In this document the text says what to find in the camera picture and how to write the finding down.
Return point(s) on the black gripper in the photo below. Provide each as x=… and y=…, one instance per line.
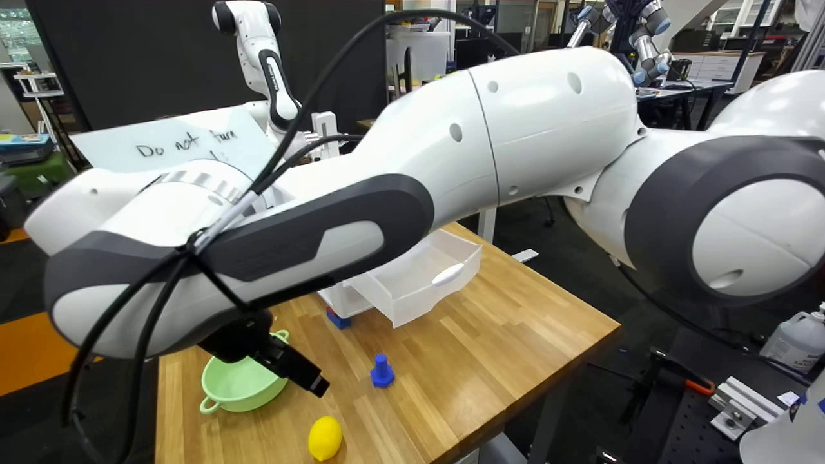
x=240, y=337

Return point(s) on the yellow lemon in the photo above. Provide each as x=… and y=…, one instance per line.
x=326, y=438

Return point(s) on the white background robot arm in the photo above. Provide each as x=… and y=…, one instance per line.
x=259, y=51

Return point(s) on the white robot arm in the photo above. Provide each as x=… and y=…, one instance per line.
x=532, y=118

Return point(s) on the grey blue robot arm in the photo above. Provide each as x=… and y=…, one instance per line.
x=644, y=42
x=584, y=22

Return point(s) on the translucent plastic drawer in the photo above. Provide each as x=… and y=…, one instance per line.
x=420, y=274

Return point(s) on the small blue block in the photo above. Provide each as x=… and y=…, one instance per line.
x=338, y=319

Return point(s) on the blue plastic peg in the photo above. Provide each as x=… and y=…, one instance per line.
x=383, y=373

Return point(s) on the whiteboard with handwriting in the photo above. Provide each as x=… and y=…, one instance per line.
x=171, y=144

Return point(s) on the white paper slip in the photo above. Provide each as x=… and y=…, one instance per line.
x=526, y=255

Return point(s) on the orange floor mat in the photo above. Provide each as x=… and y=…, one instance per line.
x=29, y=351

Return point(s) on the black backdrop panel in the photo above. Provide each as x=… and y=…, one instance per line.
x=130, y=60

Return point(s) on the aluminium extrusion profile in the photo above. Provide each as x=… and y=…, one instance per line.
x=742, y=407

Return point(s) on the white plastic bottle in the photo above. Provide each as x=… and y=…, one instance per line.
x=794, y=337

